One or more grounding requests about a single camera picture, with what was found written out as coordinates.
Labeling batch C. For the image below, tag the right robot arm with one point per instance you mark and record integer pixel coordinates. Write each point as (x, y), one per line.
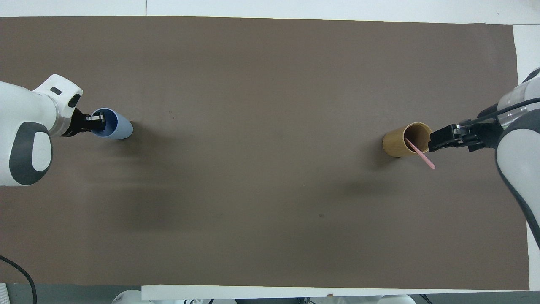
(517, 160)

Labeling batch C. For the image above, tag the pink chopstick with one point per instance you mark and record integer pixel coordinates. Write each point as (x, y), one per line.
(422, 156)

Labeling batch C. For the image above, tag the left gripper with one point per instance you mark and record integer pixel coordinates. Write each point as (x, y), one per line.
(76, 124)

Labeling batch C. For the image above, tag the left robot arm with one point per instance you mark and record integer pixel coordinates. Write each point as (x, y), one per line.
(17, 109)

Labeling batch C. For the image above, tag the blue cup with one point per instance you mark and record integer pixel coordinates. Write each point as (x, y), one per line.
(122, 128)

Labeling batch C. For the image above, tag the brown wooden cup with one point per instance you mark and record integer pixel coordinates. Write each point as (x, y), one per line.
(393, 143)

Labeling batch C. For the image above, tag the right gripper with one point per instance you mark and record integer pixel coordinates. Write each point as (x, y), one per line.
(487, 135)

